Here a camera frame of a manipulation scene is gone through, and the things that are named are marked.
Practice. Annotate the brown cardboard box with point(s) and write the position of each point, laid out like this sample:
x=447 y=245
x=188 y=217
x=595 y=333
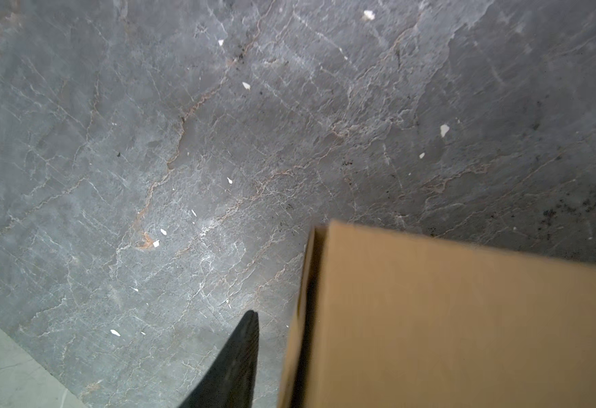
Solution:
x=389 y=319

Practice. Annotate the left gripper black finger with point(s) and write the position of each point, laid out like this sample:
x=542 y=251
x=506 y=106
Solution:
x=230 y=381

